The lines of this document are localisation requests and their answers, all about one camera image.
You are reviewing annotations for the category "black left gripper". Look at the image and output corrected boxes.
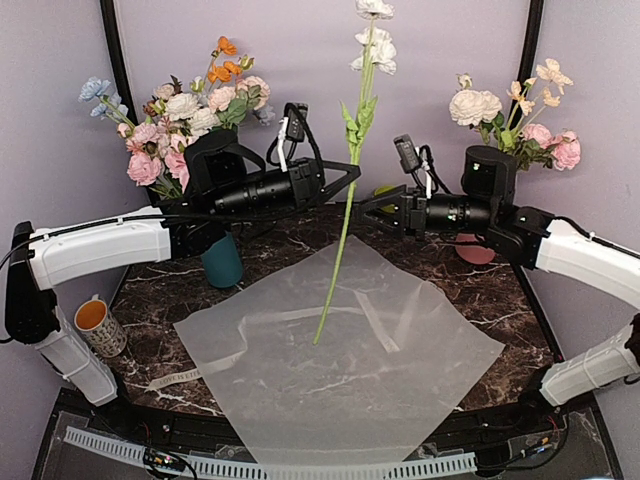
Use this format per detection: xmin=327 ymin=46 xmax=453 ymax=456
xmin=213 ymin=155 xmax=361 ymax=223

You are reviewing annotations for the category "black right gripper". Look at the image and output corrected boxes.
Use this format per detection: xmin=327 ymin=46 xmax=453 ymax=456
xmin=354 ymin=184 xmax=498 ymax=243

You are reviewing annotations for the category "cream printed ribbon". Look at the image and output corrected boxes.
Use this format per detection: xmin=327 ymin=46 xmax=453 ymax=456
xmin=145 ymin=291 xmax=400 ymax=391

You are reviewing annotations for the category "white translucent wrapping paper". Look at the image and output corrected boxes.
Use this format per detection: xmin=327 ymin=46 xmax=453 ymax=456
xmin=175 ymin=237 xmax=503 ymax=476

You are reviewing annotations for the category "pink rose stem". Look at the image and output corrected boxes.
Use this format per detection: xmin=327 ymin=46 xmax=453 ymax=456
xmin=515 ymin=124 xmax=582 ymax=171

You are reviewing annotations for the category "white rose stem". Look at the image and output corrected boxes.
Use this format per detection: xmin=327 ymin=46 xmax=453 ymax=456
xmin=448 ymin=73 xmax=504 ymax=147

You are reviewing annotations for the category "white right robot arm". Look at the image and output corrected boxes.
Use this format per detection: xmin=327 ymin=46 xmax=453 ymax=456
xmin=356 ymin=145 xmax=639 ymax=434

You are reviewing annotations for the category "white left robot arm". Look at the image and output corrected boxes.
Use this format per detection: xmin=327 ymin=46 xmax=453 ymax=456
xmin=1 ymin=103 xmax=360 ymax=436

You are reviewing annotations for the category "pink tall vase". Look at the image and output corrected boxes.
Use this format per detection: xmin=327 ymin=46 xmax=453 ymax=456
xmin=455 ymin=233 xmax=496 ymax=265

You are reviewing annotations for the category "teal cylindrical vase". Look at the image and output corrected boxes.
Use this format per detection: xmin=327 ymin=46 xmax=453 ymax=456
xmin=200 ymin=232 xmax=244 ymax=289

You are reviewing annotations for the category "lime green bowl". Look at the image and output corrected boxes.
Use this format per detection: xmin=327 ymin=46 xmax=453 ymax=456
xmin=373 ymin=185 xmax=395 ymax=197

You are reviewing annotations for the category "large mixed flower arrangement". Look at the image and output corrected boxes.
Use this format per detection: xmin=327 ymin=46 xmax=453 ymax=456
xmin=78 ymin=36 xmax=275 ymax=200

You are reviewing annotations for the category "patterned mug orange inside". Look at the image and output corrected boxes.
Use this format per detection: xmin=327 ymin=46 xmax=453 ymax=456
xmin=74 ymin=294 xmax=127 ymax=358

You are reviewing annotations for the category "black front table rail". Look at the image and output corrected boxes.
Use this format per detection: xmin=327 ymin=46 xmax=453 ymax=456
xmin=129 ymin=404 xmax=549 ymax=450

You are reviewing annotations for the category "black left frame post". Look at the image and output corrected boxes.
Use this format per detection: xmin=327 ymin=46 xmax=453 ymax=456
xmin=99 ymin=0 xmax=166 ymax=211

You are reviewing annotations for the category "white slotted cable duct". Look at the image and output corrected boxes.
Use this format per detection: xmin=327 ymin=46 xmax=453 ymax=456
xmin=63 ymin=425 xmax=477 ymax=480

